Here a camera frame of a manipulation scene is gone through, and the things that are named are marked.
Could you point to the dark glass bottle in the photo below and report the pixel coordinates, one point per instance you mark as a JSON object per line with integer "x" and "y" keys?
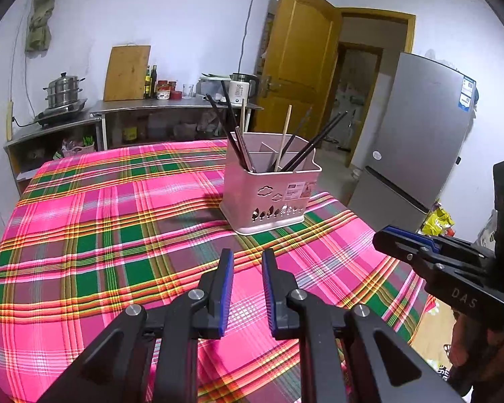
{"x": 153, "y": 84}

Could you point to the large yellow oil bottle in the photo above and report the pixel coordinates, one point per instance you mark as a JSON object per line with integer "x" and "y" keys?
{"x": 129, "y": 134}

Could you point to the black tabletop stove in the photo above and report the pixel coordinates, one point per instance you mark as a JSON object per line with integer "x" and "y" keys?
{"x": 61, "y": 113}

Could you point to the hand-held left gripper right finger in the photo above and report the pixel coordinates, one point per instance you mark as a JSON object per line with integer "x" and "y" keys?
{"x": 269, "y": 298}

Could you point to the cream chopstick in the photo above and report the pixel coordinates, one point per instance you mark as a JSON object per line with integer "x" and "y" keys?
{"x": 242, "y": 117}
{"x": 284, "y": 134}

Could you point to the low steel counter shelf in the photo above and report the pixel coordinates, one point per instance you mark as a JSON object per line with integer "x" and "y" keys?
{"x": 46, "y": 132}

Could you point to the white electric kettle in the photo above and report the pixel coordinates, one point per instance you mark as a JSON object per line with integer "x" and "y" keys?
{"x": 240, "y": 90}

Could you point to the red lidded jar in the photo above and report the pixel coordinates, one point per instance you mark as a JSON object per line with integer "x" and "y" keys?
{"x": 172, "y": 85}
{"x": 163, "y": 91}

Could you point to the small red tub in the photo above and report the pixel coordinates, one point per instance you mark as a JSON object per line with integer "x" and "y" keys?
{"x": 176, "y": 95}

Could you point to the grey plastic storage container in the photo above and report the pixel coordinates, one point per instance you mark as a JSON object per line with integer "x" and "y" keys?
{"x": 210, "y": 87}

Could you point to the yellow snack bag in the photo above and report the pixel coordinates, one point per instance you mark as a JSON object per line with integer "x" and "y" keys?
{"x": 439, "y": 221}

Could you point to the person's right hand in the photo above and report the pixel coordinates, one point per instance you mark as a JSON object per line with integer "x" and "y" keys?
{"x": 479, "y": 352}

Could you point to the hanging green cloth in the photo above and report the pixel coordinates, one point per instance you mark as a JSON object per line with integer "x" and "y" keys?
{"x": 42, "y": 16}

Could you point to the yellow wooden door frame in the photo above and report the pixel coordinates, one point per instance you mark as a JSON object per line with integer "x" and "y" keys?
{"x": 382, "y": 14}

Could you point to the small white bowl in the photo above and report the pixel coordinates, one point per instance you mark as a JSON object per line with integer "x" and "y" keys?
{"x": 355, "y": 173}

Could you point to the pink green plaid tablecloth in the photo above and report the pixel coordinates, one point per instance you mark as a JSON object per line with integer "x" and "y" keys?
{"x": 109, "y": 239}

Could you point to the clear drinking glass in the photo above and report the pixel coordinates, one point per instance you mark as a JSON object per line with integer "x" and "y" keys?
{"x": 187, "y": 91}

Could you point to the wooden cutting board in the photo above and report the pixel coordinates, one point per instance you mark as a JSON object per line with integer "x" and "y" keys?
{"x": 127, "y": 73}

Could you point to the tall steel kitchen table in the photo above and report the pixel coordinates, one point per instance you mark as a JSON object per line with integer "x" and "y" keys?
{"x": 159, "y": 105}

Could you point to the steel steamer pot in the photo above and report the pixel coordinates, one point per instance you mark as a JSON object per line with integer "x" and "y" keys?
{"x": 64, "y": 90}

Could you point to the pink woven basket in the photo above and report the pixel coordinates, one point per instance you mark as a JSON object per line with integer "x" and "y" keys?
{"x": 79, "y": 147}

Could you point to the yellow wooden door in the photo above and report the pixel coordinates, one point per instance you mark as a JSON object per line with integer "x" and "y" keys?
{"x": 296, "y": 58}

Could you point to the silver refrigerator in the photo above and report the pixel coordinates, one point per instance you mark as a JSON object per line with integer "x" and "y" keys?
{"x": 416, "y": 130}

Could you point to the bunch of black chopsticks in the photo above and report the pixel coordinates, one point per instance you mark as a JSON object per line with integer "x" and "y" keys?
{"x": 244, "y": 153}

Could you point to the yellowed power strip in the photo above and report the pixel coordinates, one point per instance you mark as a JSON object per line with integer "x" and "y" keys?
{"x": 9, "y": 121}

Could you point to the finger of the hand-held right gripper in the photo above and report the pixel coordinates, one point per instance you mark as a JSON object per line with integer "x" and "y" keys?
{"x": 403, "y": 249}
{"x": 428, "y": 241}

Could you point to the pink plastic utensil holder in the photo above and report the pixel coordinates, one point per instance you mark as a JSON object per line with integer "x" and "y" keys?
{"x": 269, "y": 201}

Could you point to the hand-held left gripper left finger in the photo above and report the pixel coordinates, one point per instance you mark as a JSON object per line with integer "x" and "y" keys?
{"x": 227, "y": 298}

